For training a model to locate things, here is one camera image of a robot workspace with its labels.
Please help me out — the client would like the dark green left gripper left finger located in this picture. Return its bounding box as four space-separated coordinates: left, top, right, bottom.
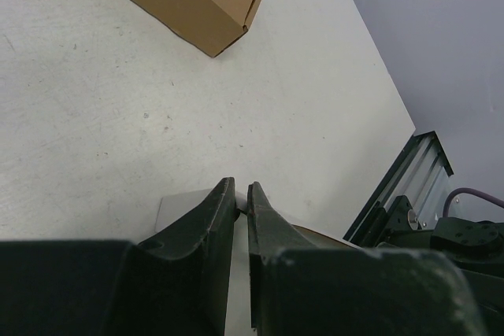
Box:
1 178 235 335

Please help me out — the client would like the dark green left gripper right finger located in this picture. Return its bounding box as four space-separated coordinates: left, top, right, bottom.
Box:
247 183 484 335

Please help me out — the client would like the white paper box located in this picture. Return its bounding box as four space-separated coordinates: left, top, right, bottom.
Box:
154 189 355 336

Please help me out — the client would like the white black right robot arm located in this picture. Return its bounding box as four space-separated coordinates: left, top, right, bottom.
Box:
373 195 503 335

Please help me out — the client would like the aluminium table frame rail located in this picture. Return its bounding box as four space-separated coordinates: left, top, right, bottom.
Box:
343 131 454 247

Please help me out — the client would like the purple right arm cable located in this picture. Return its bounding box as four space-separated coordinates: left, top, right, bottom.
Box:
444 186 504 217

